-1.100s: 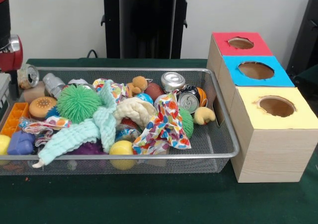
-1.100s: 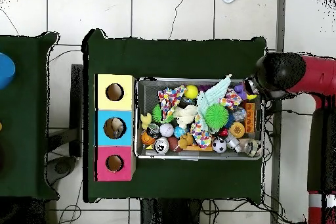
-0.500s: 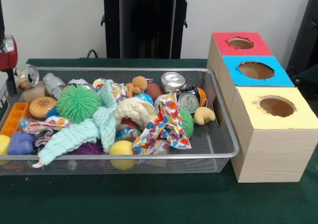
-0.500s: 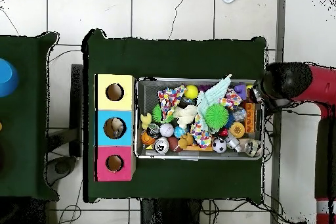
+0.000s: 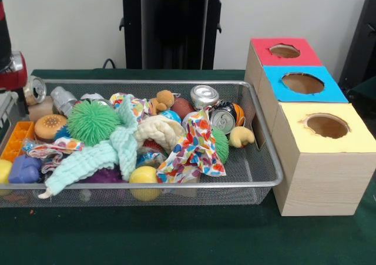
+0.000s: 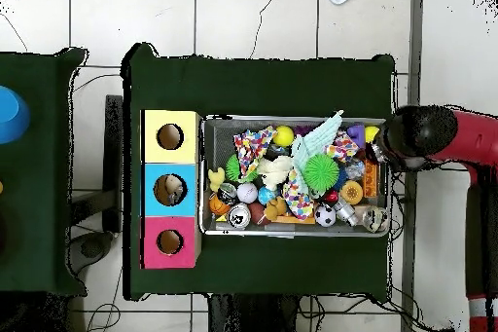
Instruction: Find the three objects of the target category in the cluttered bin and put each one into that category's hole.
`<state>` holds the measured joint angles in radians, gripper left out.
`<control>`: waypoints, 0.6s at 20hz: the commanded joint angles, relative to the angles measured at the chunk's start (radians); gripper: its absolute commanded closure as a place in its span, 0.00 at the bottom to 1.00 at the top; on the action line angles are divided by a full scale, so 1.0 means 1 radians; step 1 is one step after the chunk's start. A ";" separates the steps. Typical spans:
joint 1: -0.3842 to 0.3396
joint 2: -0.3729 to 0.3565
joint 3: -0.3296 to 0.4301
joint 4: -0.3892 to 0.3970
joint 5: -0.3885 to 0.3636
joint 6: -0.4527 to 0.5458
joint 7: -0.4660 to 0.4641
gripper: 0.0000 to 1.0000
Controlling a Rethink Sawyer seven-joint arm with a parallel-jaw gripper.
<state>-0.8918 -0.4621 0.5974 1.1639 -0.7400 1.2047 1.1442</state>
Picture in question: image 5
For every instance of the purple toy block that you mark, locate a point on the purple toy block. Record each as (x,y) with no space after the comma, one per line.
(25,171)

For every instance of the yellow ball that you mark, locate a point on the yellow ball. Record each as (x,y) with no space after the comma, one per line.
(142,175)
(4,172)

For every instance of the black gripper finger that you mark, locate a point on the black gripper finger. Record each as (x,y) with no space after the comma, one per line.
(23,103)

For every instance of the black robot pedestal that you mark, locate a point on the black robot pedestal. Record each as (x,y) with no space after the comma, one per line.
(164,27)

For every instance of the wooden box with three holes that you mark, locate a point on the wooden box with three holes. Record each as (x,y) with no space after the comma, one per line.
(323,179)

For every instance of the orange plastic grid tray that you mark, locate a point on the orange plastic grid tray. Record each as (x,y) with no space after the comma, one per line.
(16,141)

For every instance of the mint green knitted cloth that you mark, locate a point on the mint green knitted cloth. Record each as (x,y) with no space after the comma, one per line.
(88,156)

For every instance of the dark green tablecloth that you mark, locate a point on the dark green tablecloth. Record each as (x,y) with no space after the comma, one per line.
(176,235)

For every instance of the large green spiky ball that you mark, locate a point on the large green spiky ball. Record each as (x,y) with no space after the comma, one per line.
(94,122)

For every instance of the green covered side table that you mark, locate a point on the green covered side table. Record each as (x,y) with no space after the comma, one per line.
(365,91)

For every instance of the clear mesh bin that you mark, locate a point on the clear mesh bin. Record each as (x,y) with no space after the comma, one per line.
(258,165)

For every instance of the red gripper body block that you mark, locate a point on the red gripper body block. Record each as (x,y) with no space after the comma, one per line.
(13,78)

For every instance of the silver drink can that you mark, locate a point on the silver drink can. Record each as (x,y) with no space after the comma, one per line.
(204,95)

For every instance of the toy burger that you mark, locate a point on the toy burger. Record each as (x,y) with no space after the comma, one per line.
(50,127)

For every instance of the brown plush bear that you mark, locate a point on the brown plush bear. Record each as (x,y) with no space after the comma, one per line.
(164,99)

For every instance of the crushed colourful drink can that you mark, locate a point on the crushed colourful drink can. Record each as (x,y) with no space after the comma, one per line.
(36,90)

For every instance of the colourful dotted cloth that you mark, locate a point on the colourful dotted cloth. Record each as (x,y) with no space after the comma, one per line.
(196,147)

